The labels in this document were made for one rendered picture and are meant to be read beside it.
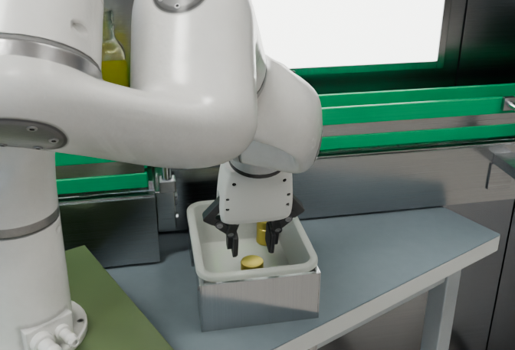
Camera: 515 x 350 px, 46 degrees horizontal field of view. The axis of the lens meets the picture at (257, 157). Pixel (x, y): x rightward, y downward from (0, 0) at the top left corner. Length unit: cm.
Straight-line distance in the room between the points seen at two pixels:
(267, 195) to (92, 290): 26
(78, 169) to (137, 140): 62
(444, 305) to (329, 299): 34
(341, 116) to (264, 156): 47
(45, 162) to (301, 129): 26
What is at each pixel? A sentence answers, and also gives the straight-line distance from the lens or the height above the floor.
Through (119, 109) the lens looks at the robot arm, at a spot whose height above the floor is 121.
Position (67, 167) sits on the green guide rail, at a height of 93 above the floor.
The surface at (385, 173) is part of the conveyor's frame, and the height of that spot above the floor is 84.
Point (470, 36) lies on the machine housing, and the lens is 137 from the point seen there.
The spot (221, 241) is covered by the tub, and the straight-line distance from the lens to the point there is 104.
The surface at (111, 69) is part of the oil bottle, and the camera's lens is 102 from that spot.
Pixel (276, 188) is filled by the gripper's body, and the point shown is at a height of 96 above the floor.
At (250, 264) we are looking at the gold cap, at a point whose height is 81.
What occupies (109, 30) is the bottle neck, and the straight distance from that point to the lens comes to 102.
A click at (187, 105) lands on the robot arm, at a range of 35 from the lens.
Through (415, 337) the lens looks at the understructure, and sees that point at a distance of 171.
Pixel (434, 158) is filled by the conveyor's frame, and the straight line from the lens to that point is 117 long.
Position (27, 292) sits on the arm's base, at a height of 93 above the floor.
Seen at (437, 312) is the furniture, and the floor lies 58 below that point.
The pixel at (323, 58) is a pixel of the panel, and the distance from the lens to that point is 123.
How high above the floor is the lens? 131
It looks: 24 degrees down
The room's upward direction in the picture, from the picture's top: straight up
